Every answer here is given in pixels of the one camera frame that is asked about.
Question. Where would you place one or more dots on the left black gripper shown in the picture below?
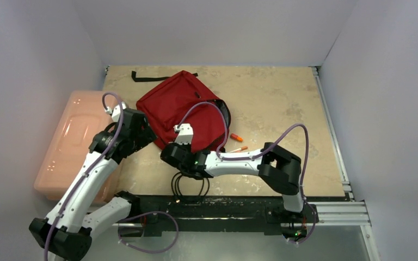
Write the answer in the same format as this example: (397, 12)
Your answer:
(147, 136)

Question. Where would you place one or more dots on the red student backpack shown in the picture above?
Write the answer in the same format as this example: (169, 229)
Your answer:
(184, 98)

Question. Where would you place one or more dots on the white orange marker pen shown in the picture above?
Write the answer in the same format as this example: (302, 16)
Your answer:
(243, 148)

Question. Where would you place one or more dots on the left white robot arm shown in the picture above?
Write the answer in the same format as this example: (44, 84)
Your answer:
(68, 230)

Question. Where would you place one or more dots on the pink translucent storage box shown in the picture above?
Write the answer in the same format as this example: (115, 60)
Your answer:
(82, 119)

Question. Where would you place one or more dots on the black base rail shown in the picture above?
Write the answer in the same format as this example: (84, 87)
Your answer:
(153, 215)

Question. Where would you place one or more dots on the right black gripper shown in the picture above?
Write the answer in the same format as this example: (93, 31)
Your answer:
(172, 155)

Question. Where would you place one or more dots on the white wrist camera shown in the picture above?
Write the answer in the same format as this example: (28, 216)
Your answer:
(184, 133)
(114, 113)

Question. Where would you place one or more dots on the red orange crayon marker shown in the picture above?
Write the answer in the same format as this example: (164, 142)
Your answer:
(236, 137)

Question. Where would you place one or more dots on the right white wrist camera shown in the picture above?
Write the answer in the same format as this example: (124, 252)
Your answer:
(184, 133)

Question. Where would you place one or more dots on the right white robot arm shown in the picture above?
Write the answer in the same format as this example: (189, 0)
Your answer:
(279, 168)

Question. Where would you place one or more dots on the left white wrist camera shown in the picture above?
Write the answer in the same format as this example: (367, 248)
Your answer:
(114, 113)

